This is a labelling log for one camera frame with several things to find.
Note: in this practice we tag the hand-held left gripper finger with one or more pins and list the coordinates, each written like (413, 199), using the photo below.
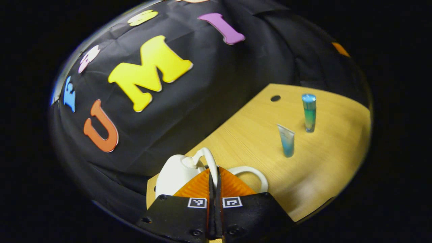
(211, 209)
(218, 209)

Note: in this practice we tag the blue skin care tube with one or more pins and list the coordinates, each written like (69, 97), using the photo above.
(287, 143)

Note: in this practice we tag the blue green skin care bottle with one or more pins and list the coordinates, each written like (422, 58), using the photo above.
(309, 114)

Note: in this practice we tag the black backdrop cloth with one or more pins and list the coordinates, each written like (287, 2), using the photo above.
(202, 101)

